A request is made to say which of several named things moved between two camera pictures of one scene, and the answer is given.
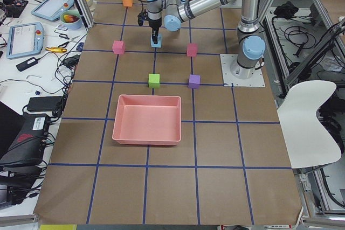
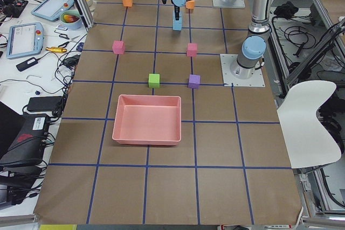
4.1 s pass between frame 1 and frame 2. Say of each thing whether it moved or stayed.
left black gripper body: moved
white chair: stayed
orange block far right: stayed
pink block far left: stayed
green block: stayed
